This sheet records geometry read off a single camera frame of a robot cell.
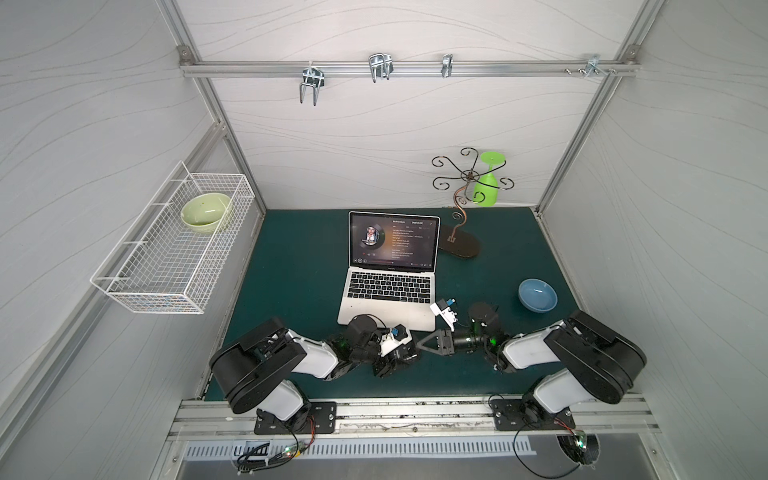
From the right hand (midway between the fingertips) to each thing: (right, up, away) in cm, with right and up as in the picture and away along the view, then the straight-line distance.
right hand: (418, 345), depth 79 cm
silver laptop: (-7, +21, +21) cm, 30 cm away
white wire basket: (-59, +24, -11) cm, 65 cm away
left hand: (-3, -4, +3) cm, 6 cm away
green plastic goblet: (+20, +44, +5) cm, 49 cm away
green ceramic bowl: (-55, +35, -6) cm, 65 cm away
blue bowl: (+40, +10, +16) cm, 45 cm away
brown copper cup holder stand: (+17, +47, +7) cm, 50 cm away
